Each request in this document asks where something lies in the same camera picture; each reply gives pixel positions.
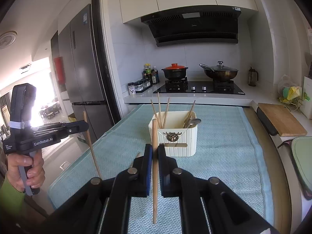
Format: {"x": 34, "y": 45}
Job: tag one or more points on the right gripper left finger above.
{"x": 103, "y": 206}

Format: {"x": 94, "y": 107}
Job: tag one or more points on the black wok with lid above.
{"x": 220, "y": 72}

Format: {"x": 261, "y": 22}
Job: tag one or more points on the black pot red lid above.
{"x": 175, "y": 72}

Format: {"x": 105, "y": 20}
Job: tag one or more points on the grey refrigerator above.
{"x": 83, "y": 75}

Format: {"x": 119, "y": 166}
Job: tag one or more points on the teal woven table mat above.
{"x": 227, "y": 148}

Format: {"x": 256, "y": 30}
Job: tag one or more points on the green plastic cutting board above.
{"x": 301, "y": 152}

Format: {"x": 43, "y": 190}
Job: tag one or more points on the small silver spoon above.
{"x": 187, "y": 121}

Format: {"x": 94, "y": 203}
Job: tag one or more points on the black range hood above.
{"x": 194, "y": 24}

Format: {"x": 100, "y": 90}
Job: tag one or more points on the cream utensil holder box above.
{"x": 177, "y": 140}

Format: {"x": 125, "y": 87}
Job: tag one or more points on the left hand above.
{"x": 25, "y": 171}

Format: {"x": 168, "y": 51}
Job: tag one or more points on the large silver spoon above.
{"x": 193, "y": 123}

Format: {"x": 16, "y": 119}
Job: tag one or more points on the wooden cutting board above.
{"x": 282, "y": 120}

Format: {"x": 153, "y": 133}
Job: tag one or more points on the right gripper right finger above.
{"x": 207, "y": 206}

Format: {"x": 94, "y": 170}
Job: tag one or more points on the yellow green bag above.
{"x": 289, "y": 93}

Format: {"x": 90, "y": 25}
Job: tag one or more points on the green sleeve forearm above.
{"x": 11, "y": 200}

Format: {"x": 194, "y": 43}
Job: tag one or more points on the spice jar rack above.
{"x": 142, "y": 85}

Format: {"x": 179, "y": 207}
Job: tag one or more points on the sauce bottles group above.
{"x": 150, "y": 72}

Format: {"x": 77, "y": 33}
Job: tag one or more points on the white label spice jar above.
{"x": 131, "y": 88}

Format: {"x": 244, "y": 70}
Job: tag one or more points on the black gas stove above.
{"x": 204, "y": 87}

